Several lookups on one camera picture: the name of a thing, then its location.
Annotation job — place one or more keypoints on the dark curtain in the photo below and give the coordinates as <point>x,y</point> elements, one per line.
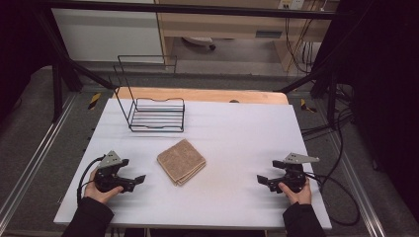
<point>19,49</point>
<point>385,82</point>

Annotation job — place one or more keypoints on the aluminium floor rail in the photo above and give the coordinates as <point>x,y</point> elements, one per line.
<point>36,154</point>
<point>359,184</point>

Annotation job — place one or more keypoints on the person's right hand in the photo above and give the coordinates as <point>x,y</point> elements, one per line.
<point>299,196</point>

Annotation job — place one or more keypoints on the white table mat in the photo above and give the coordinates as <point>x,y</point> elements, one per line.
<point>230,138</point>

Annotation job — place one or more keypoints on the person's left hand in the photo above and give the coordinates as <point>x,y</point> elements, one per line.
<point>99,194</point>

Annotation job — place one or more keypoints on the white chair base with caster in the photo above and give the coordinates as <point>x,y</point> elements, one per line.
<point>199,40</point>

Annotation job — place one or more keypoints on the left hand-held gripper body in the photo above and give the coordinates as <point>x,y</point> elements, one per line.
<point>107,179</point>

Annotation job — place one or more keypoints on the light wooden desk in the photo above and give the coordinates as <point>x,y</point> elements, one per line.
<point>224,24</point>

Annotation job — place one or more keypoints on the black frame strut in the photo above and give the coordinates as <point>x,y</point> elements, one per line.
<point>57,89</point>
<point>331,95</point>

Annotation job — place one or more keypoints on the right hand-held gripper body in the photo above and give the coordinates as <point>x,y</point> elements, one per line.
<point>293,177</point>

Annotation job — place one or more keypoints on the brown towel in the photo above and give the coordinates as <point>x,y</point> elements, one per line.
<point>181,161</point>

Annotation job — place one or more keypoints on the white wall socket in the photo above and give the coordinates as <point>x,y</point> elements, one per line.
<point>291,4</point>

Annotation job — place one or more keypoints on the black horizontal frame bar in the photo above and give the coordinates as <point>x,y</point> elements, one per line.
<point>197,10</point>

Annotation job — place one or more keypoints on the white cabinet panel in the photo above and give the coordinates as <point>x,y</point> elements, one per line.
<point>105,36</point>

